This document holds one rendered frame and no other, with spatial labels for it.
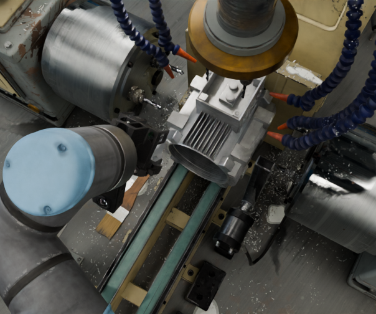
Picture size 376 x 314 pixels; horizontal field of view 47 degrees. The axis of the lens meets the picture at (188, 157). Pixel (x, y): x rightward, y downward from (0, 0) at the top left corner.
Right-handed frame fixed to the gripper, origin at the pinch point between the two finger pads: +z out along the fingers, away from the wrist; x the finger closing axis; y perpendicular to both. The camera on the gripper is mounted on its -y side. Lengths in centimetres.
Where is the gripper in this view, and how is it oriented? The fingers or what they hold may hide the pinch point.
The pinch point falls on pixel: (152, 154)
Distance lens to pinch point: 81.3
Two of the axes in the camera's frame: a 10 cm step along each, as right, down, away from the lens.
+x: -8.7, -4.5, 1.9
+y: 4.1, -8.8, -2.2
